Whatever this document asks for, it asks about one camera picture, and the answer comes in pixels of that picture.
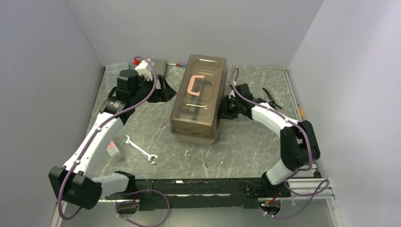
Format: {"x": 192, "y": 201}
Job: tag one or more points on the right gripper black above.
{"x": 225, "y": 113}

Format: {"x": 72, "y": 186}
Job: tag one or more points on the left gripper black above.
{"x": 163, "y": 94}

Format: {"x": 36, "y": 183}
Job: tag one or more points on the black needle-nose pliers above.
{"x": 272, "y": 101}

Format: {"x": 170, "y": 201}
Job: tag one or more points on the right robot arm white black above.
{"x": 298, "y": 144}

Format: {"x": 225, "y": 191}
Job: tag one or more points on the small clear box red label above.
{"x": 113, "y": 150}

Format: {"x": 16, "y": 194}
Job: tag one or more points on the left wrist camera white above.
{"x": 143, "y": 68}

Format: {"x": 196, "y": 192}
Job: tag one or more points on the large silver open-end wrench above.
{"x": 150, "y": 157}

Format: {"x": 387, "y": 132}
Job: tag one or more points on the translucent brown tool box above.
{"x": 195, "y": 113}

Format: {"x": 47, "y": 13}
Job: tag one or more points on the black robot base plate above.
{"x": 152, "y": 194}

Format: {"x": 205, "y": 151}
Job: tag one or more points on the red blue screwdriver behind box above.
{"x": 177, "y": 64}

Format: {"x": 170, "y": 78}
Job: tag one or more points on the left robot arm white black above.
{"x": 75, "y": 182}

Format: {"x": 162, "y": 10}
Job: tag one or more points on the orange object at table edge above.
{"x": 301, "y": 113}

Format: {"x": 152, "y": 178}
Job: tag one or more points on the aluminium rail frame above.
{"x": 299, "y": 188}

